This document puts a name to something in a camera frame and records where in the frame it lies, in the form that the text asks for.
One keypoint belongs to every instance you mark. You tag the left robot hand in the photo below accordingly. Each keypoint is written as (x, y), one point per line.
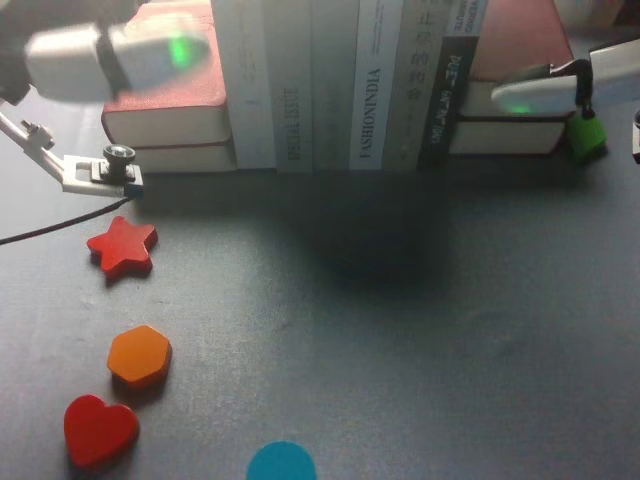
(70, 65)

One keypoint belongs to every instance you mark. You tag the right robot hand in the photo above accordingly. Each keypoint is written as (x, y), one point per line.
(540, 95)

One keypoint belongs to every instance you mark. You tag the green toy block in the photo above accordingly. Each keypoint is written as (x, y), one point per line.
(585, 137)

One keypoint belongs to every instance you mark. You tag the black book with pale lettering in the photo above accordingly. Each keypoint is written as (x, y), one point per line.
(445, 115)

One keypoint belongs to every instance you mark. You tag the pale book with dark lettering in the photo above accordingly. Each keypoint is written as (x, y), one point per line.
(465, 17)

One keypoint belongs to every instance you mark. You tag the grey book with Chinese lettering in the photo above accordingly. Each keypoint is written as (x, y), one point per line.
(415, 60)

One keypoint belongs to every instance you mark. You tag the red wooden star block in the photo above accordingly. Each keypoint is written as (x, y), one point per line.
(122, 247)

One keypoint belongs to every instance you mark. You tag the plain grey book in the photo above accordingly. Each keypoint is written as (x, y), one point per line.
(332, 100)

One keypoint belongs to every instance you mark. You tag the pale Special Issue book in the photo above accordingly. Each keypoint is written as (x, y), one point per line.
(295, 60)

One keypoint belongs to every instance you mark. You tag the orange wooden hexagon block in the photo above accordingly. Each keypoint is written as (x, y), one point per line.
(137, 355)

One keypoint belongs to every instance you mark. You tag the grey table cloth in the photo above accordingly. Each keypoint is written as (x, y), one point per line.
(350, 350)

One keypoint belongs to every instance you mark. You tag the red wooden heart block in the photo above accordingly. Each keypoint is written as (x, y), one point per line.
(97, 430)

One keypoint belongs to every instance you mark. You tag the blue wooden disc block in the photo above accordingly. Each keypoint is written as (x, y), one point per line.
(280, 462)

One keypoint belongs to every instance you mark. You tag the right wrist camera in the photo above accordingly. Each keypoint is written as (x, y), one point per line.
(636, 137)

